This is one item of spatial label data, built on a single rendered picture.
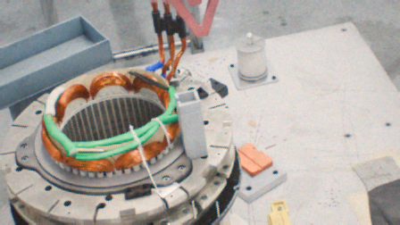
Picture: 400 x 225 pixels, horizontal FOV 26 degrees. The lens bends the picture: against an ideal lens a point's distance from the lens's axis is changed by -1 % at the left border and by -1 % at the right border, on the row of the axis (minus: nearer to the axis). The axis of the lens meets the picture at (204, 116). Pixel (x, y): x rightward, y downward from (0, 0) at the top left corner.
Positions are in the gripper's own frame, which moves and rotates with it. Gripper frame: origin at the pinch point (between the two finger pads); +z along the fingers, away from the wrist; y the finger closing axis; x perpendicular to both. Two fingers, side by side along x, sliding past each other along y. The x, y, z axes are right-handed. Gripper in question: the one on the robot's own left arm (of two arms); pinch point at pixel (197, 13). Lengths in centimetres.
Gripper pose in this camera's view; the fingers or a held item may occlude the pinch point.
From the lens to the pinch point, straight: 101.1
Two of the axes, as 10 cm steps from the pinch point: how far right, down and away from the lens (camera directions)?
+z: 1.5, 8.2, 5.5
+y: -1.0, -5.4, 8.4
